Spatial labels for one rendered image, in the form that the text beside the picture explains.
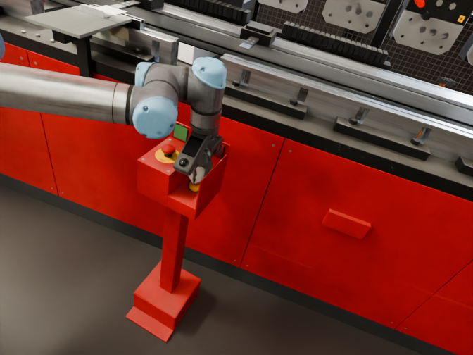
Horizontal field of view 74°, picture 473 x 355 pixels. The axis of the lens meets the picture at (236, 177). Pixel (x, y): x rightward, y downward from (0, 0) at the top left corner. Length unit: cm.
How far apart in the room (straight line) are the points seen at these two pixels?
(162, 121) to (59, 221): 132
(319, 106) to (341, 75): 27
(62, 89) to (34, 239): 123
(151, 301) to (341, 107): 101
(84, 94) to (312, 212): 86
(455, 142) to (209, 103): 79
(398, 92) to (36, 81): 117
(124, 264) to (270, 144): 93
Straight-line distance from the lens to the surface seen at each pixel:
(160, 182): 89
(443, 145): 119
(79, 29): 110
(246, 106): 105
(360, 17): 101
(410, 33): 103
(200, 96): 72
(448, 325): 164
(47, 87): 64
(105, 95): 61
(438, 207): 118
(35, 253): 173
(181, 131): 97
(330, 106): 110
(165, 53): 120
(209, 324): 149
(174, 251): 116
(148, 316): 147
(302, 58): 133
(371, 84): 135
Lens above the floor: 134
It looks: 39 degrees down
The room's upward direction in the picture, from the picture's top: 15 degrees clockwise
